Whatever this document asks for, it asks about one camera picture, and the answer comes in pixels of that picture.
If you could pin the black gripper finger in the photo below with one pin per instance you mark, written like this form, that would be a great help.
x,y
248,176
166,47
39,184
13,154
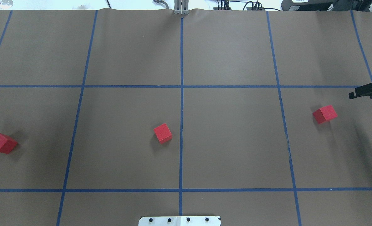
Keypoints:
x,y
364,90

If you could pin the red block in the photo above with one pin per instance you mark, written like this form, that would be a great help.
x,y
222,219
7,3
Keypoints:
x,y
7,144
325,114
163,133

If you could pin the white curved plastic part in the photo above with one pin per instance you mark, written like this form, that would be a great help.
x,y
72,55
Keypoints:
x,y
161,3

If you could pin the aluminium frame post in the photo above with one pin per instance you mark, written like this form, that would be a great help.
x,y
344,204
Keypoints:
x,y
181,7

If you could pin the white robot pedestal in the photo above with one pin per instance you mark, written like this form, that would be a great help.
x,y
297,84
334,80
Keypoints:
x,y
180,221

